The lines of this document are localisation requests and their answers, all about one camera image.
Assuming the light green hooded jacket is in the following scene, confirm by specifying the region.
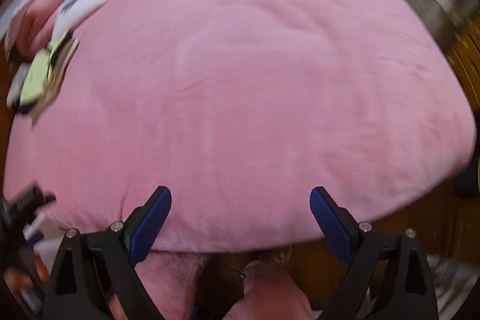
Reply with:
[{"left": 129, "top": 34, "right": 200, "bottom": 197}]
[{"left": 18, "top": 31, "right": 74, "bottom": 115}]

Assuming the person's left hand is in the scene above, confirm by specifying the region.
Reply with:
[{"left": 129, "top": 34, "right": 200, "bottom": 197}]
[{"left": 3, "top": 268, "right": 33, "bottom": 292}]

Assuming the person's left pink-clad leg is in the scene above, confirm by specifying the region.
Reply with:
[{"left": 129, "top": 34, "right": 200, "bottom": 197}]
[{"left": 108, "top": 249, "right": 211, "bottom": 320}]

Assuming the person's pink-clad leg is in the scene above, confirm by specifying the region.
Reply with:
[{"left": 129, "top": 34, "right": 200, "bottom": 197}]
[
  {"left": 224, "top": 261, "right": 313, "bottom": 320},
  {"left": 108, "top": 249, "right": 211, "bottom": 320}
]

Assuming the person's right pink-clad leg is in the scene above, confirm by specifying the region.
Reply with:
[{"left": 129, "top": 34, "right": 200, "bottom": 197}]
[{"left": 224, "top": 261, "right": 313, "bottom": 320}]

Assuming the grey folded garment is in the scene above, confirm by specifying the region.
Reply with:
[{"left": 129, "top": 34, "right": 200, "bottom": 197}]
[{"left": 6, "top": 62, "right": 31, "bottom": 109}]

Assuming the folded cream garment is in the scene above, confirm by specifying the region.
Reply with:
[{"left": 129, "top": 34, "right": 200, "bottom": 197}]
[{"left": 28, "top": 37, "right": 80, "bottom": 126}]

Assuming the folded pink quilt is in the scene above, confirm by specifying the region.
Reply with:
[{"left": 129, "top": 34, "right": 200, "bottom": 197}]
[{"left": 4, "top": 0, "right": 67, "bottom": 59}]

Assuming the white pillow with blue print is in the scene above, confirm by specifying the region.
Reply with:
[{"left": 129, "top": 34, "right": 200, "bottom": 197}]
[{"left": 51, "top": 0, "right": 107, "bottom": 41}]

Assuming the pink plush bed cover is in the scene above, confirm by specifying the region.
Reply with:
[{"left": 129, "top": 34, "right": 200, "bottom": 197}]
[{"left": 3, "top": 0, "right": 476, "bottom": 253}]

